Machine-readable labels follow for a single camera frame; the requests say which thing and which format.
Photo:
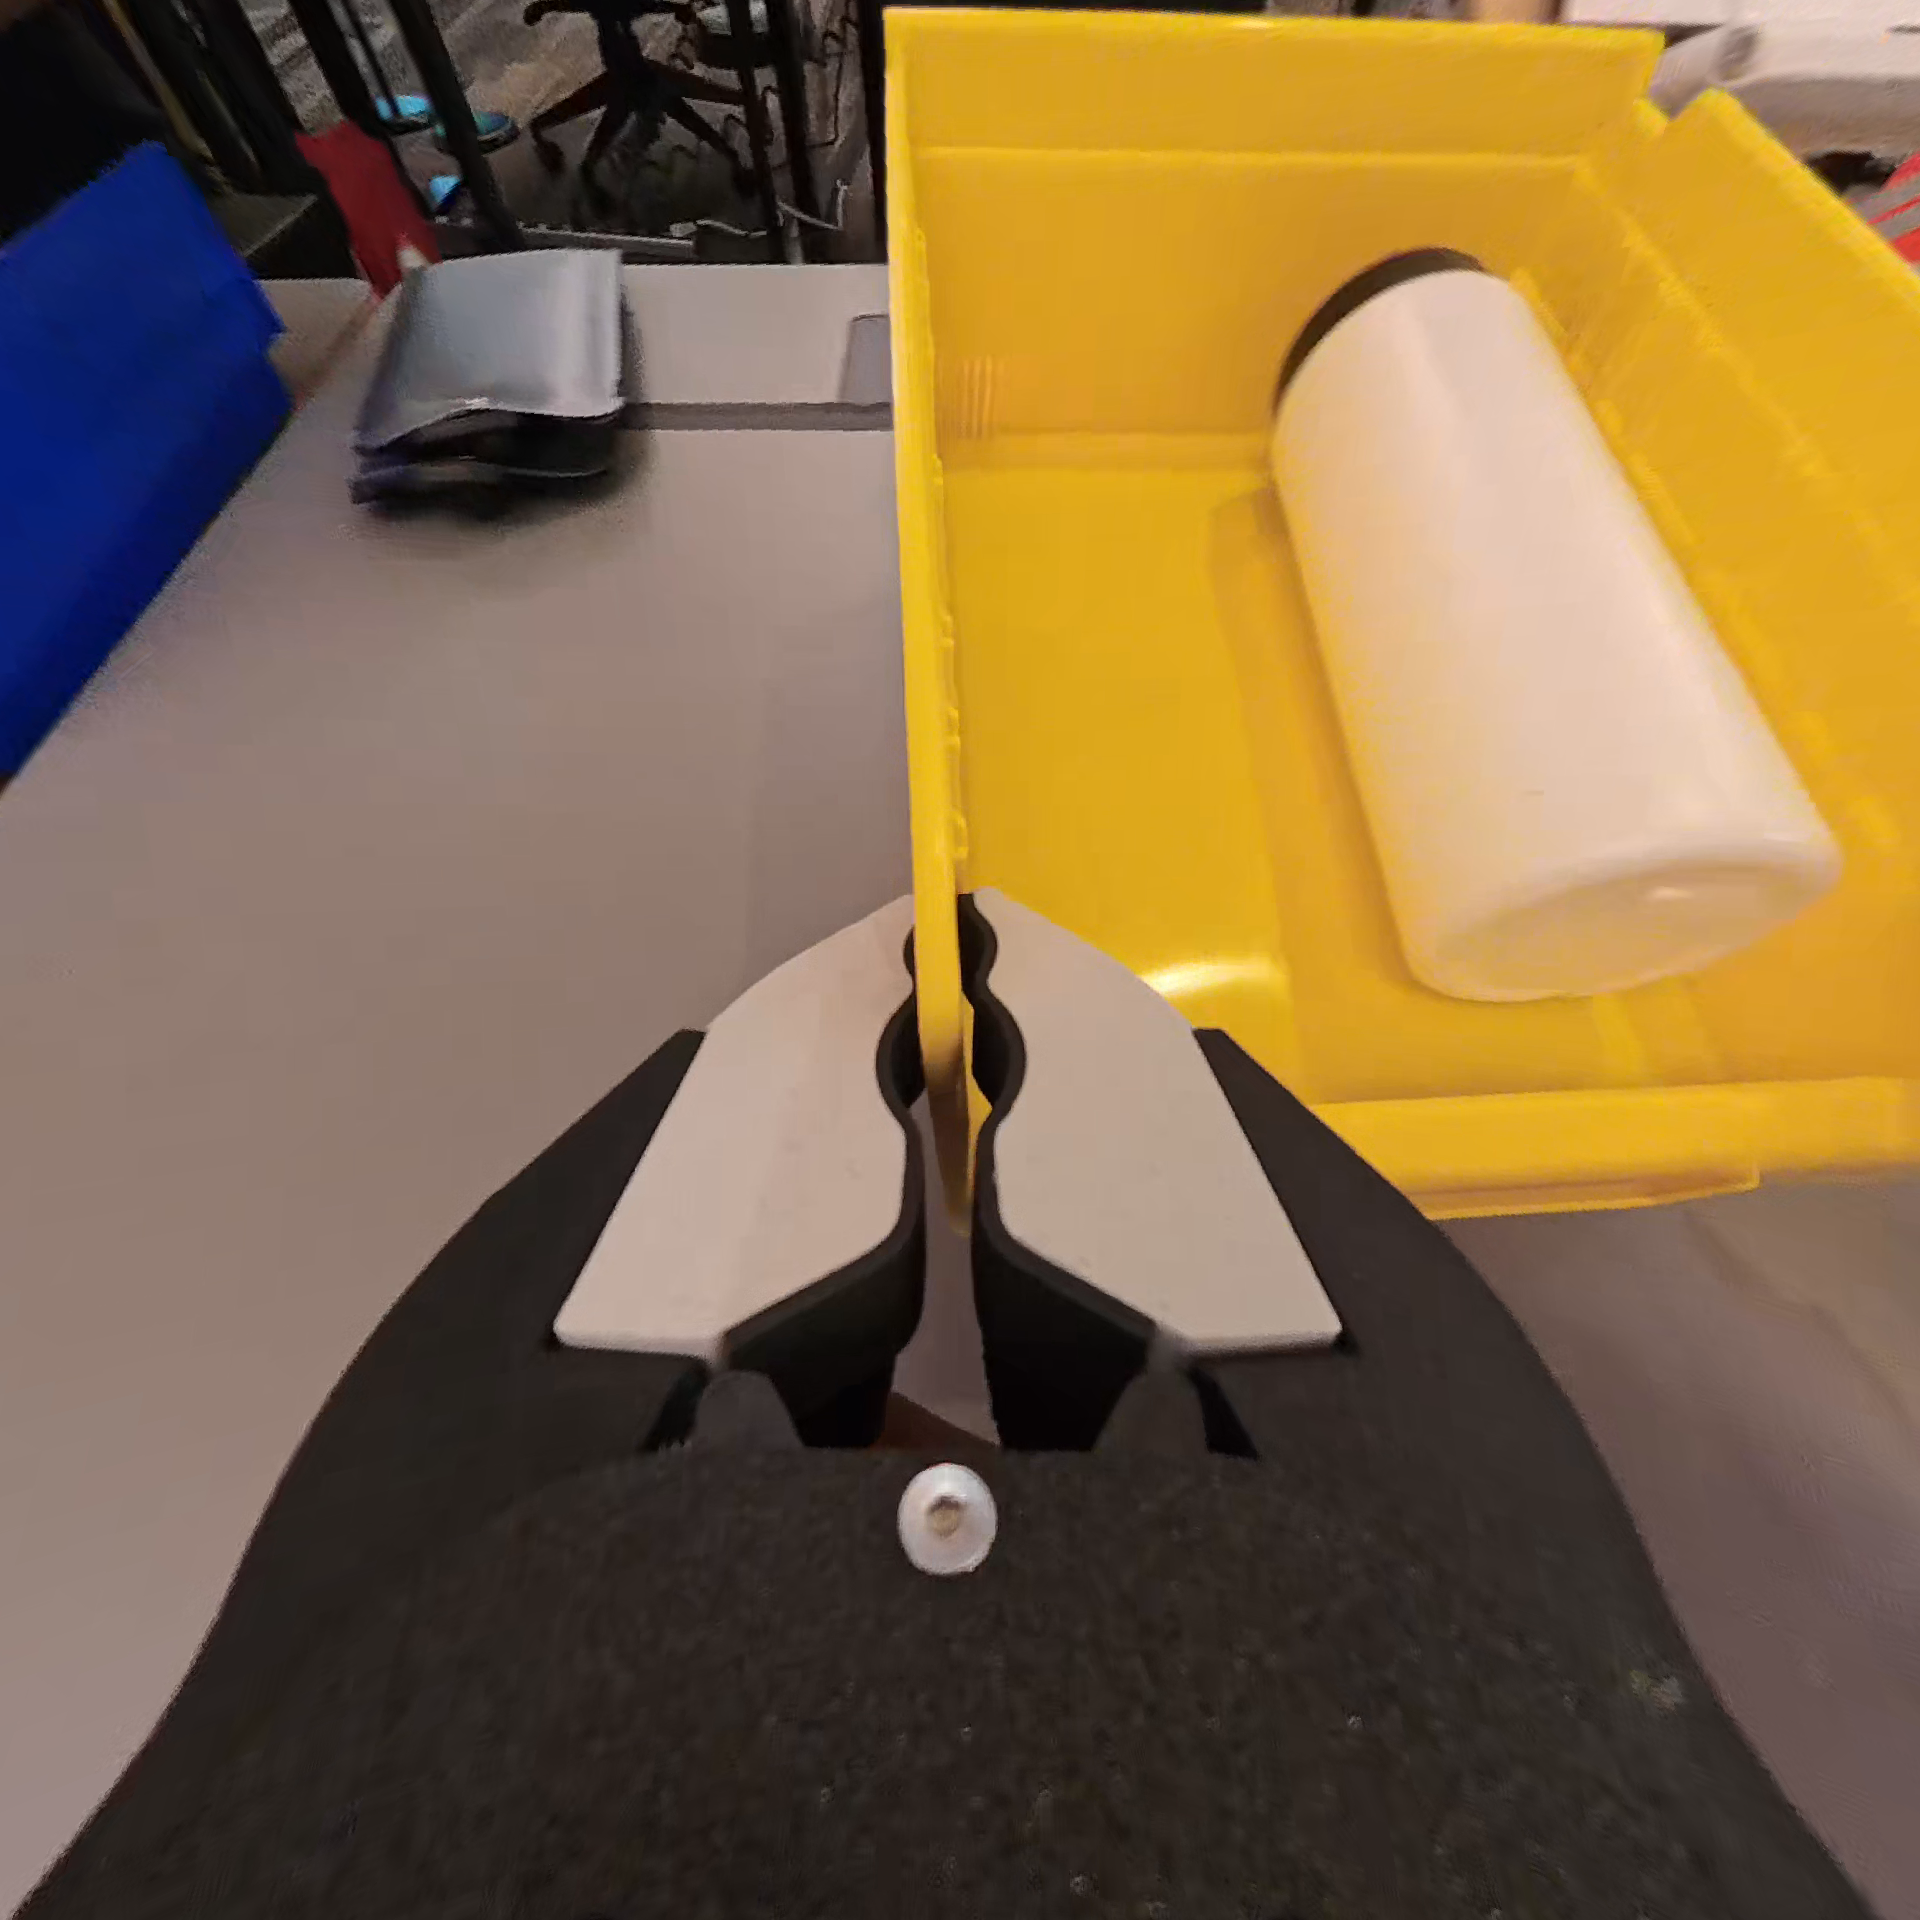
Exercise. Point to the blue plastic bin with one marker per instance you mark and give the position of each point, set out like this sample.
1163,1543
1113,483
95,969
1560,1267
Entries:
120,452

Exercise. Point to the dark foil pouch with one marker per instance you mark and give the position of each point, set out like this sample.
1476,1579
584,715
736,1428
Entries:
493,347

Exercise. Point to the red bag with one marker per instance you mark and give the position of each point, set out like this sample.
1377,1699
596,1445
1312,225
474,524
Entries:
369,195

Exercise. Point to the white plastic bottle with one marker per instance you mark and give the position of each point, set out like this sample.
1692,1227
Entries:
1500,646

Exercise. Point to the black office chair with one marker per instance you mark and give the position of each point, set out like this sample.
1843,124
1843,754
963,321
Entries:
661,77

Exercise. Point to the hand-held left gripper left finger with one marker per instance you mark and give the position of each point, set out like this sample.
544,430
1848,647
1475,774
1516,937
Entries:
749,1201

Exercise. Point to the yellow plastic bin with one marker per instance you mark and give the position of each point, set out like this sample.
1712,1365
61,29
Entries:
1124,676

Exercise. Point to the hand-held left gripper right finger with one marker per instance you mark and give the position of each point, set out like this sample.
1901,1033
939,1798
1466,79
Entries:
1155,1201

